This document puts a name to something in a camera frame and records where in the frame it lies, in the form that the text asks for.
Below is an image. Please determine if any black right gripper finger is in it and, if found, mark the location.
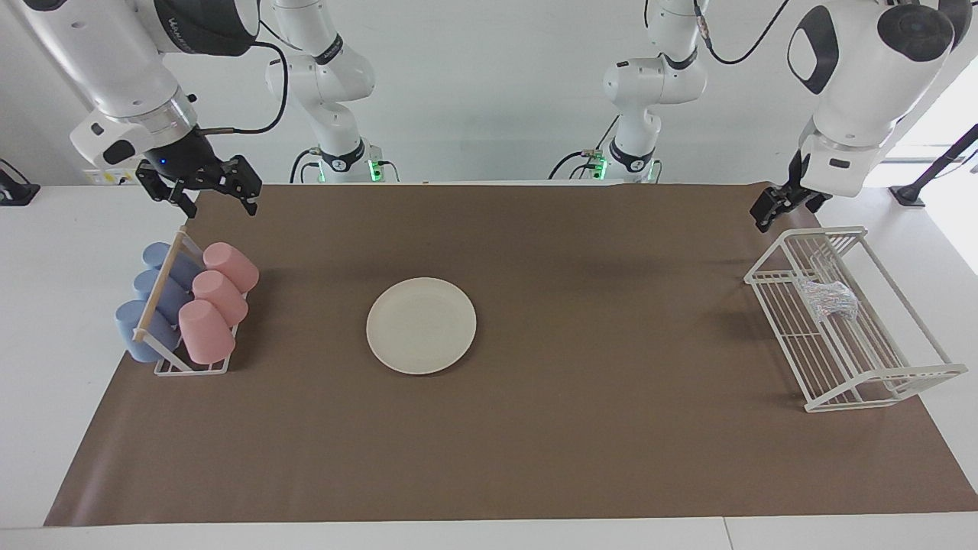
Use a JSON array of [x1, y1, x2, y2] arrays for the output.
[[138, 168, 198, 218], [222, 155, 263, 216]]

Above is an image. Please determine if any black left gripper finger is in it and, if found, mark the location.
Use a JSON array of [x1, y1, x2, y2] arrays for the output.
[[753, 186, 784, 222], [756, 200, 799, 234]]

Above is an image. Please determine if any cream round plate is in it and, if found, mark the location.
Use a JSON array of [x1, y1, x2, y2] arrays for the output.
[[366, 277, 478, 376]]

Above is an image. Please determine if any blue plastic cup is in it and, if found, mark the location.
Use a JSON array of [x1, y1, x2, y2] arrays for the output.
[[142, 242, 203, 291], [115, 299, 183, 364], [133, 269, 192, 325]]

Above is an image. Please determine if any pink plastic cup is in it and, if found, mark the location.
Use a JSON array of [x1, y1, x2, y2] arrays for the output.
[[178, 299, 236, 365], [202, 242, 260, 294], [192, 270, 249, 328]]

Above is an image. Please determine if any white cup holder rack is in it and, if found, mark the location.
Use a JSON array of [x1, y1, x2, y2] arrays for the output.
[[132, 226, 249, 377]]

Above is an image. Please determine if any black angled stand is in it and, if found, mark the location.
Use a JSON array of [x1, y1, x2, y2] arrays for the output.
[[890, 122, 978, 207]]

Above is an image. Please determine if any brown paper table mat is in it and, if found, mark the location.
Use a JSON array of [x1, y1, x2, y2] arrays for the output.
[[44, 182, 978, 528]]

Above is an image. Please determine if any black base cable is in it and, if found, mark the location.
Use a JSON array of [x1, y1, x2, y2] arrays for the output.
[[289, 147, 322, 184], [548, 115, 620, 181]]

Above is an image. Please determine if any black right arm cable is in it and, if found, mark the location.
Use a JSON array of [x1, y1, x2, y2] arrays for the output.
[[200, 19, 290, 136]]

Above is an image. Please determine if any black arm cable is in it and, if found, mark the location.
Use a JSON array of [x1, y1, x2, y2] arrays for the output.
[[200, 19, 290, 136], [691, 0, 792, 66]]

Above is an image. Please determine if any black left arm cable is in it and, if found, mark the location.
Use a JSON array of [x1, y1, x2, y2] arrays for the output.
[[691, 0, 792, 66]]

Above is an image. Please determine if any white wire dish rack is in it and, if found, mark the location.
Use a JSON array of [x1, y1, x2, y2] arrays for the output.
[[744, 225, 969, 413]]

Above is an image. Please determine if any black table clamp mount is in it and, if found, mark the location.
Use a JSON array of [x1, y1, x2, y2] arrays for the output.
[[0, 158, 40, 207]]

